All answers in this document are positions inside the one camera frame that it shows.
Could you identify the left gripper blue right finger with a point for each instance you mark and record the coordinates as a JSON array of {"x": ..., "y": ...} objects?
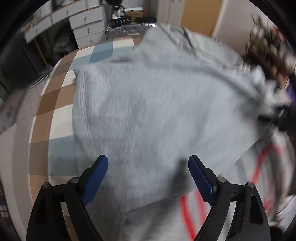
[{"x": 249, "y": 221}]

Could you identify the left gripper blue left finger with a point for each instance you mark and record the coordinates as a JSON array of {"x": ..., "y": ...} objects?
[{"x": 46, "y": 220}]

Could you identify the grey VLONE hoodie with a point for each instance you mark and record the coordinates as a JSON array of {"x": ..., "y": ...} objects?
[{"x": 176, "y": 94}]

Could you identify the checkered bed blanket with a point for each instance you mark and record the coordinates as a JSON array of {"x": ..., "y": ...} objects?
[{"x": 51, "y": 143}]

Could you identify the wooden shoe rack with shoes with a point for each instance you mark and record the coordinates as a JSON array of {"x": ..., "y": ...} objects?
[{"x": 269, "y": 48}]

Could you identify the silver aluminium suitcase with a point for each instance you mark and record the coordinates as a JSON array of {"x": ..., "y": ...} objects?
[{"x": 135, "y": 29}]

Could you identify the white desk with drawers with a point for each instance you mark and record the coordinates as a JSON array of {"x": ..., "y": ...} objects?
[{"x": 87, "y": 20}]

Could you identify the tan wooden door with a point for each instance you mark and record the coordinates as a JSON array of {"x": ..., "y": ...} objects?
[{"x": 201, "y": 15}]

